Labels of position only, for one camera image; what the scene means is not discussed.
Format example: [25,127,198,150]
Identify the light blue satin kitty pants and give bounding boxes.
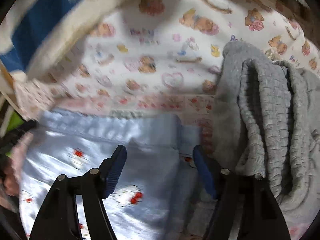
[18,108,218,240]

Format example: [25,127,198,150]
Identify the person's left hand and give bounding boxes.
[1,158,19,213]

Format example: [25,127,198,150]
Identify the grey folded sweatpants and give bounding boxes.
[211,41,319,226]

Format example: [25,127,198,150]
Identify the pink print bed sheet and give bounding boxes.
[10,92,313,240]

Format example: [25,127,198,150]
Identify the green storage bin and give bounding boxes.
[6,111,24,133]

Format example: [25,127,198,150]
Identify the bear print white sheet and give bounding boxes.
[13,0,320,120]

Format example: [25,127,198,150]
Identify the striped Paris curtain cloth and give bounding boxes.
[1,0,126,79]

